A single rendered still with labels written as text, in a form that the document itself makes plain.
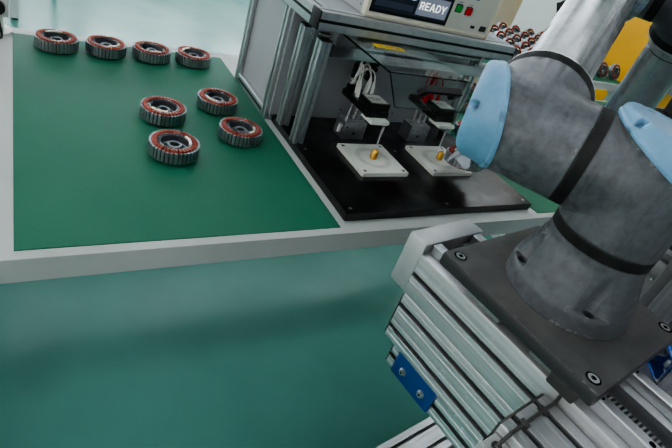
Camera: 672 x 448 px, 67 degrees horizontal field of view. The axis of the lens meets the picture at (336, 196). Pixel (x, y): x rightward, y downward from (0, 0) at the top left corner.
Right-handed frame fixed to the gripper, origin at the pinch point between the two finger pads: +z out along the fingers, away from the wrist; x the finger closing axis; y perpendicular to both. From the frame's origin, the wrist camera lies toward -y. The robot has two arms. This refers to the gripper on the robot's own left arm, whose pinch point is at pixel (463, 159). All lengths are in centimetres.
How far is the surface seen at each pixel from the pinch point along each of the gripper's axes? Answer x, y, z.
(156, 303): -68, 9, 91
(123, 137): -86, -14, 17
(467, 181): 3.2, 4.9, 4.2
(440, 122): -1.8, -13.2, 1.9
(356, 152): -28.7, -6.9, 9.7
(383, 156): -20.7, -5.3, 8.7
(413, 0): -20.1, -35.4, -19.4
